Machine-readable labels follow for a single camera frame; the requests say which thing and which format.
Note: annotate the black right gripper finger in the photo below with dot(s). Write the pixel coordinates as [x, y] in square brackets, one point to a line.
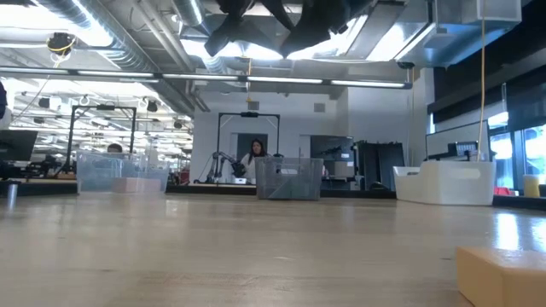
[232, 21]
[309, 36]

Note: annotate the long natural wood block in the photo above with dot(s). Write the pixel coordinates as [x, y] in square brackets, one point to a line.
[124, 185]

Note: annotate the long orange block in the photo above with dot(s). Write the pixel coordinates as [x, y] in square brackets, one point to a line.
[503, 281]

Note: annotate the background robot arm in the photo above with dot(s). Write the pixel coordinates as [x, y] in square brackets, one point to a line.
[236, 168]

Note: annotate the long LED light bar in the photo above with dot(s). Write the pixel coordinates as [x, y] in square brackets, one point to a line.
[281, 79]

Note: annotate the dark shelf unit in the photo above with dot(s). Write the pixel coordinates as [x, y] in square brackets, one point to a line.
[332, 147]

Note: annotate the person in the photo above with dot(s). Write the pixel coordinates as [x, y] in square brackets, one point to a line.
[2, 106]
[115, 148]
[256, 149]

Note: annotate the dark grey plastic bin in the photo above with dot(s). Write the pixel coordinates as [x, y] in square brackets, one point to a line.
[290, 170]

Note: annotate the black tall cabinet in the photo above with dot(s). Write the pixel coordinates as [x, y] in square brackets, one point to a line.
[379, 164]

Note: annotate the black round ceiling device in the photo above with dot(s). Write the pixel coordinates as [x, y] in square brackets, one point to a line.
[61, 42]

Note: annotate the white plastic bin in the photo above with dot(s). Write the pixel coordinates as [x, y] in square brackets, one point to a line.
[443, 187]

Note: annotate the clear plastic bin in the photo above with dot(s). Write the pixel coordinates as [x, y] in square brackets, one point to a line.
[98, 175]

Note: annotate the small red object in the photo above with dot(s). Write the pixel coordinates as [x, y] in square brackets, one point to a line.
[503, 191]

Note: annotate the black computer monitor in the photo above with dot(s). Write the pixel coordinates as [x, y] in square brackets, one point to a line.
[17, 145]

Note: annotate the yellow cup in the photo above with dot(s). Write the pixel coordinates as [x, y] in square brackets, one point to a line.
[531, 186]

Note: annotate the grey wall vent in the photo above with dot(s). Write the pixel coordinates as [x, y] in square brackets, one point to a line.
[320, 107]

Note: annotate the black rig frame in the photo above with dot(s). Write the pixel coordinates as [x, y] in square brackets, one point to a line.
[104, 107]
[249, 114]

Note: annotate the silver round air duct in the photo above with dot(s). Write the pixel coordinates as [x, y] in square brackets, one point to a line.
[128, 59]

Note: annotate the silver rectangular air duct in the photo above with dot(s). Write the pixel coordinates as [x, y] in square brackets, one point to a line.
[460, 38]

